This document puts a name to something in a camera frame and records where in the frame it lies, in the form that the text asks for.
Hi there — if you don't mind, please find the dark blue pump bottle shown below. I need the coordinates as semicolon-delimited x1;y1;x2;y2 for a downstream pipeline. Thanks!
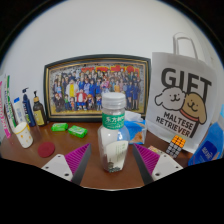
21;87;37;128

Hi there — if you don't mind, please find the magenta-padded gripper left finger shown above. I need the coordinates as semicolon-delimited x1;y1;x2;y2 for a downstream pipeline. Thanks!
40;143;92;185

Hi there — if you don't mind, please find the flat round red coaster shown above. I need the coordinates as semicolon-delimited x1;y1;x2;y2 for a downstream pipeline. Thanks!
37;141;56;159

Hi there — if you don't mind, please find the blue tissue pack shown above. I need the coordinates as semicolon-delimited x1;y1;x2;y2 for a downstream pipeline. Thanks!
123;110;148;145

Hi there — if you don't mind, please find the white yellow-rimmed cup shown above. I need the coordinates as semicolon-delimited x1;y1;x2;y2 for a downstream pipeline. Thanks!
13;121;35;149

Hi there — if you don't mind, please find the blue detergent bottle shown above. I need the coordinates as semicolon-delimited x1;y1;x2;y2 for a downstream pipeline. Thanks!
187;104;224;167

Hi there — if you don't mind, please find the colourful puzzle cube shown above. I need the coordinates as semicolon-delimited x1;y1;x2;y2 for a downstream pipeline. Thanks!
165;134;187;159

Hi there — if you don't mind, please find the white printed paper bag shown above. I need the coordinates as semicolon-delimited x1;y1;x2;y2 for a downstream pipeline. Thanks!
145;32;218;145

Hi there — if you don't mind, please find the white blue-capped lotion bottle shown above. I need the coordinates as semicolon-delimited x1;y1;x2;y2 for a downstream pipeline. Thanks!
13;96;28;125

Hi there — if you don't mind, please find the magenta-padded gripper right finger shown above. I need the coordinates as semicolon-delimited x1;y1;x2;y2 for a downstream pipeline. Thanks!
132;143;184;186

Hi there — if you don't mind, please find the pink and white tube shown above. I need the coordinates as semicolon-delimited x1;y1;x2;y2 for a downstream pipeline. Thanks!
0;80;12;139

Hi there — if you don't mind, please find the brown pump bottle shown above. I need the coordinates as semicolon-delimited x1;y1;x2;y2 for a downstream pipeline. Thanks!
32;90;48;127

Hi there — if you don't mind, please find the clear green-labelled drink bottle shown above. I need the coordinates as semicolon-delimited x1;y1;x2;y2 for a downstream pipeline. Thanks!
97;91;131;174

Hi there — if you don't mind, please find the framed group picture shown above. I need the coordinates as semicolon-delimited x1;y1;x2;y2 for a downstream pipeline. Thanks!
43;54;152;123

